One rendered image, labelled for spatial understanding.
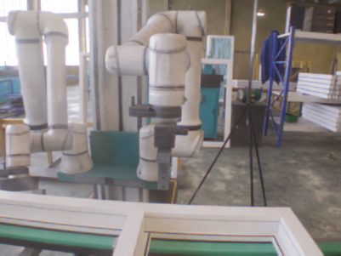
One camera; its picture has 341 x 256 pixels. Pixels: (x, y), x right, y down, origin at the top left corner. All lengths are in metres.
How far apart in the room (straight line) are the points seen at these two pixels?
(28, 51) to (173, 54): 0.88
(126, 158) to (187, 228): 0.85
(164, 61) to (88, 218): 0.48
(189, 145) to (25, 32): 0.94
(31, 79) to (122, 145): 0.60
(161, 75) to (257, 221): 0.47
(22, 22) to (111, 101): 0.63
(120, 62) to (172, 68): 0.20
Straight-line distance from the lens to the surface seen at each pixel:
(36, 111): 1.35
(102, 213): 0.72
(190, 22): 1.18
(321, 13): 4.73
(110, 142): 1.46
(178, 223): 0.69
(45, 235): 0.77
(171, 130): 0.52
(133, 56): 0.67
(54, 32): 1.22
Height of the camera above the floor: 1.32
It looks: 15 degrees down
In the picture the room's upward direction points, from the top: 1 degrees clockwise
